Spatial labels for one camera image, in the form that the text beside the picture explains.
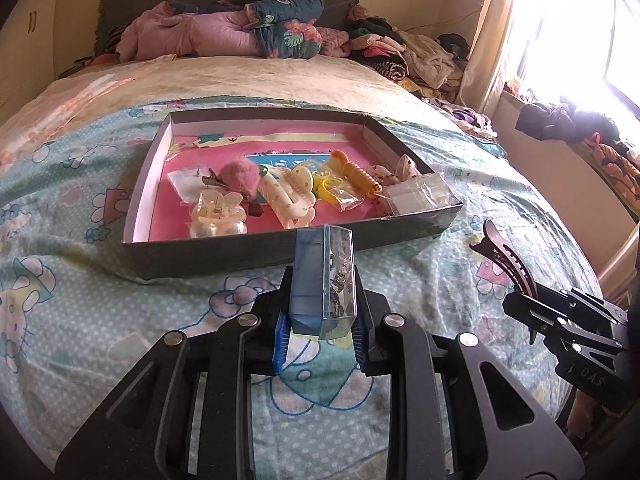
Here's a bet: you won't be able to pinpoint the dark floral quilt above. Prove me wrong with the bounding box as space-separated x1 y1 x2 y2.
170 0 326 58

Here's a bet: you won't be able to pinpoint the pink book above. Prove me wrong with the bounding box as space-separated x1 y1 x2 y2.
150 130 401 241

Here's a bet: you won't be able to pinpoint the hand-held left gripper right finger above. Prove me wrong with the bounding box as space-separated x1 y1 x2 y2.
350 260 586 480

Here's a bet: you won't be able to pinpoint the window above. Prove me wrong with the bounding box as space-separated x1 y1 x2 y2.
500 0 640 121

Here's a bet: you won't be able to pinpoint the cream curtain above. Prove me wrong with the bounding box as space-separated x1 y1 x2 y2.
457 0 531 116

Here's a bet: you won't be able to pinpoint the clear plastic packet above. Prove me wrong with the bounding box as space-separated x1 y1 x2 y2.
387 172 461 216

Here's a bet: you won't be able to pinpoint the cream hair claw clip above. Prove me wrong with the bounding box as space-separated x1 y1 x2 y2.
257 165 318 228

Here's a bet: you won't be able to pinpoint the bag of yellow hair ties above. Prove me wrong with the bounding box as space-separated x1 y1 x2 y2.
295 157 363 211

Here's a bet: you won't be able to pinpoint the cream wardrobe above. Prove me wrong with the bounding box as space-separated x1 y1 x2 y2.
0 0 66 116

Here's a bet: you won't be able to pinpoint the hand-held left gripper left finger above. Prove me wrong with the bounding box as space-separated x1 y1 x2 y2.
55 265 296 480

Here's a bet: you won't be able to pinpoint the clear blue jewelry box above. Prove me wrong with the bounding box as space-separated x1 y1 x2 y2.
290 225 358 341

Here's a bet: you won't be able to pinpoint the cartoon cat bedsheet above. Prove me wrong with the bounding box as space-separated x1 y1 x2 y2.
0 100 601 471

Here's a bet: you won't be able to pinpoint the peach floral sheet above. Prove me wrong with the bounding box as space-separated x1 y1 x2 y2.
0 67 166 166

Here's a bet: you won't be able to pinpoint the white earring card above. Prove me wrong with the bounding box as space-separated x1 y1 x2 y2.
167 167 216 206

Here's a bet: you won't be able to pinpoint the beige blanket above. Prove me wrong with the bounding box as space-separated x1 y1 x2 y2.
65 55 451 121

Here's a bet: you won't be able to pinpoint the orange spiral hair tie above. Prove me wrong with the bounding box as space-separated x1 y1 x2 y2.
330 149 383 198

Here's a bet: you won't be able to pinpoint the pile of clothes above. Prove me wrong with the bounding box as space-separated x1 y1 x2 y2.
347 5 498 138

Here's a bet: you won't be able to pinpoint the dark brown hair clip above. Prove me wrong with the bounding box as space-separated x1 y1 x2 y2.
470 220 538 311

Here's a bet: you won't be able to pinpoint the pink pompom hair clip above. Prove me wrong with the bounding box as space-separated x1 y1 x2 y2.
200 160 261 196

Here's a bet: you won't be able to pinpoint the grey cardboard tray box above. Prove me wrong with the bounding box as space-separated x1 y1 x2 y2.
122 110 465 281

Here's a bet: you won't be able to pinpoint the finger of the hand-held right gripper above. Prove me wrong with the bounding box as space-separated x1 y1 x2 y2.
530 282 626 328
502 292 593 358

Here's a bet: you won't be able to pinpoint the clear flower claw clip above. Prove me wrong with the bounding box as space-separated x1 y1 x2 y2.
189 189 248 238

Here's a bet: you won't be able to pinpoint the dark clothes on windowsill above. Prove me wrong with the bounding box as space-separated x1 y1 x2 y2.
515 101 640 196

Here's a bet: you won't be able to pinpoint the pink and floral folded quilts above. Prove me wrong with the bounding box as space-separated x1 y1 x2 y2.
92 0 361 56

